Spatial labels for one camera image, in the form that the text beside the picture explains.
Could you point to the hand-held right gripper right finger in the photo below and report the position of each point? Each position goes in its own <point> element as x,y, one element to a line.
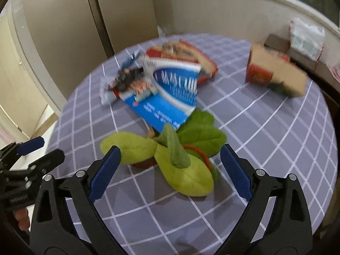
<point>236,175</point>

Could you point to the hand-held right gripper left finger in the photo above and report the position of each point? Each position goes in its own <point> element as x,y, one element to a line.
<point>105,175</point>

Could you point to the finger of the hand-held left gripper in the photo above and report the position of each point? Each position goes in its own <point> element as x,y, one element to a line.
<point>32,144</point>
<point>49,160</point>

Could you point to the green leafy plush toy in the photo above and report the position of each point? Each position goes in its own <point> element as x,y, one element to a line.
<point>191,183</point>

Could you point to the person's left hand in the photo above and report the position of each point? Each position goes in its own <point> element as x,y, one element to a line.
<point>22,216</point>

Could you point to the round table, checked cloth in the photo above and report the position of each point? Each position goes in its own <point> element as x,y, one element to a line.
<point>265,138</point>

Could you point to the cream door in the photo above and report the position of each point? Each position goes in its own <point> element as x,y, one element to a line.
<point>16,85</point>

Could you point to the dark patterned snack bag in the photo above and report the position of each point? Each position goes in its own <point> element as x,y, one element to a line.
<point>117,85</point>

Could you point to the blue and white box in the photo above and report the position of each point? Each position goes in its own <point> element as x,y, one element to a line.
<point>180,90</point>

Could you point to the brown and red carton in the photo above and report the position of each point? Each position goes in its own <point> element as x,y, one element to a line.
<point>276,69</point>

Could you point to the red flat box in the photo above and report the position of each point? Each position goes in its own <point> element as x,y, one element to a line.
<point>204,63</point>

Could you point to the beige double-door refrigerator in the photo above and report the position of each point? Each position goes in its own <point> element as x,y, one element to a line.
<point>66,32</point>

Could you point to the small blue tube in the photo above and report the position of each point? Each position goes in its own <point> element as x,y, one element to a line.
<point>131,58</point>

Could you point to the pink plate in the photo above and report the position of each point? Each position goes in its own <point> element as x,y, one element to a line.
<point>335,73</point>

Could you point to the white plastic bag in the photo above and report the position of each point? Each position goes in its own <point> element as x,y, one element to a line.
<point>305,39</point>

